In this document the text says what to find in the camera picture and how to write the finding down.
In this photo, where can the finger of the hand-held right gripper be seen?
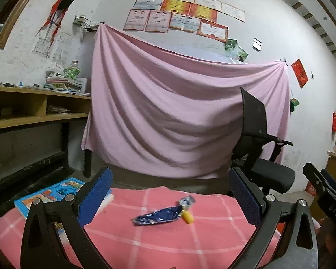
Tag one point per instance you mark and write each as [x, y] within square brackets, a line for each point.
[331, 180]
[316, 180]

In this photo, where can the pink checked tablecloth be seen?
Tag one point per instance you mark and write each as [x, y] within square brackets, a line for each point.
[156, 243]

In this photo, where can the green wall ornament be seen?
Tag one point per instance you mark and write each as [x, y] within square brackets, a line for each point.
[294, 104]

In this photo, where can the red hanging wall ornament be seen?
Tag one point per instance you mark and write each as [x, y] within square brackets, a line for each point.
[335, 122]

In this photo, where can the papers in shelf cubby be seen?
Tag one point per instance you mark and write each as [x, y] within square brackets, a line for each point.
[58, 110]

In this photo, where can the black office chair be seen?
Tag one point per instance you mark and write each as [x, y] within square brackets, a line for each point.
[271, 173]

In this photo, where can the dark blue snack wrapper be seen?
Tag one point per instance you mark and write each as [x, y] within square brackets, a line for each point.
[156, 217]

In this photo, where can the group of wall certificates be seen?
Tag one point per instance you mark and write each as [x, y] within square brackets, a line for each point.
[184, 14]

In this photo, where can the red paper wall decoration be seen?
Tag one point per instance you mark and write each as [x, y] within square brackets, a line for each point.
[300, 72]

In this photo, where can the stack of books and papers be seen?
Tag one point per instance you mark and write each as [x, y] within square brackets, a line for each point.
[64, 83]

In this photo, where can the red black hanging kite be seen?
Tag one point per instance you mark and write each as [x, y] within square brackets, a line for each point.
[60, 5]

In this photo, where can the black white wall sticker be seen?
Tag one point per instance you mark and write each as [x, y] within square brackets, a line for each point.
[257, 44]

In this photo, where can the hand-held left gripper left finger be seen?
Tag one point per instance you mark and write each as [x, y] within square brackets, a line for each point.
[97, 196]

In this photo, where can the wooden window frame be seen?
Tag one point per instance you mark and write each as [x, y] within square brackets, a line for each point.
[8, 22]

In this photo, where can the small yellow capsule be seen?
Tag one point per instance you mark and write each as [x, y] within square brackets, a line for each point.
[188, 218]

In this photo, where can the wooden shelf unit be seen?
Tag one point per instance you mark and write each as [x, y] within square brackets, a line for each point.
[30, 119]

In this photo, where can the green patterned bottle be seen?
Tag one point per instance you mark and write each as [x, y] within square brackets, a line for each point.
[72, 71]

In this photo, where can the red cardboard box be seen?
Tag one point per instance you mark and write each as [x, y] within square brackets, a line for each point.
[310, 189]

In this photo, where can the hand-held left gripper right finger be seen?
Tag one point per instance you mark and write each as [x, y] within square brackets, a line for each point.
[245, 199]

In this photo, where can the small silver wrapper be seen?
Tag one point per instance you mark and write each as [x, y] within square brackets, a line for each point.
[186, 201]

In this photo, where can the colourful picture book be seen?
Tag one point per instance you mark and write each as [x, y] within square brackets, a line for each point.
[53, 192]

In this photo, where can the green wall photo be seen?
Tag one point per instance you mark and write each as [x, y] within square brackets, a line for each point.
[240, 53]
[231, 44]

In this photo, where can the white wall calendar sheet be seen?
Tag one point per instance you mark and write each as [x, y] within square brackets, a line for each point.
[62, 50]
[43, 44]

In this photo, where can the pink hanging cloth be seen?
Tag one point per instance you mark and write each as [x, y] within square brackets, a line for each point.
[162, 103]

